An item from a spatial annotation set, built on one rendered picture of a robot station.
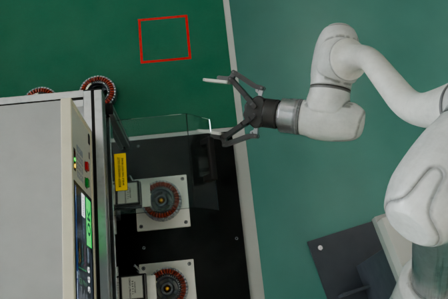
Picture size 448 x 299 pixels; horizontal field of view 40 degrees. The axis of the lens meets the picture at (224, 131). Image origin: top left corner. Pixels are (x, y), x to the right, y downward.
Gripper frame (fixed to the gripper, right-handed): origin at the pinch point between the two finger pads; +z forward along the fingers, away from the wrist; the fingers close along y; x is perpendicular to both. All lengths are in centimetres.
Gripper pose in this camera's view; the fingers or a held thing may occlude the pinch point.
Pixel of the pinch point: (205, 106)
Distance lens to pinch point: 162.4
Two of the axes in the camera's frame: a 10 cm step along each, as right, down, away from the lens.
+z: -9.4, -1.2, 3.2
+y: 1.3, -9.9, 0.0
